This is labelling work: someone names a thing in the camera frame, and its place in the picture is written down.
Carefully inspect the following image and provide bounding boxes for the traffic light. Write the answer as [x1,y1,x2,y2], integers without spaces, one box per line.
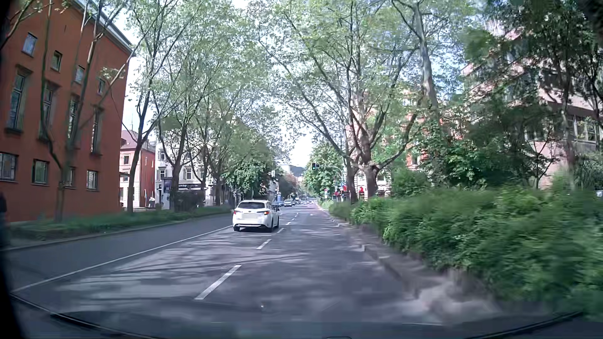
[311,162,346,200]

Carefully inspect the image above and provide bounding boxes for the queue of cars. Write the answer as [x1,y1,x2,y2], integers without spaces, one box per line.
[271,197,307,211]

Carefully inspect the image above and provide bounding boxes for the group of people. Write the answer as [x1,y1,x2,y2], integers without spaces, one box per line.
[333,186,366,202]

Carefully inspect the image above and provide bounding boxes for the white car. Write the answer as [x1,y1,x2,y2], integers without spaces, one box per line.
[232,200,280,233]

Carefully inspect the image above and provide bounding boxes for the grey asphalt road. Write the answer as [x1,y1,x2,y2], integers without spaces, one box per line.
[5,202,500,326]

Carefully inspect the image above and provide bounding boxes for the row of trees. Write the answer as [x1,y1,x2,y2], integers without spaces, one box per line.
[250,0,603,203]
[0,0,283,223]

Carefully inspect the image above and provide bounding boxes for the white building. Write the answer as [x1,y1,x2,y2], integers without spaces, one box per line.
[155,147,218,210]

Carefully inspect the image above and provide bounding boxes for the road markings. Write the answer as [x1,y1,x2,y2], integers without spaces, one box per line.
[10,203,373,301]

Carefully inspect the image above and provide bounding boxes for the car's own bonnet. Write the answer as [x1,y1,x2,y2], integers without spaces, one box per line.
[9,293,603,339]

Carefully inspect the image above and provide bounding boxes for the grass verge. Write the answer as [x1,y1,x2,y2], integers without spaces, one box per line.
[8,206,233,242]

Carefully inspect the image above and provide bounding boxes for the green bushes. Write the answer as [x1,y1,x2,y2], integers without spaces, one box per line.
[322,175,603,317]

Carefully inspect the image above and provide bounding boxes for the pink building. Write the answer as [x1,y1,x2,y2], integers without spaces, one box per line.
[405,19,603,190]

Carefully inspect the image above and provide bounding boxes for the red brick building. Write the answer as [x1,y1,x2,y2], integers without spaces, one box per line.
[0,0,134,224]

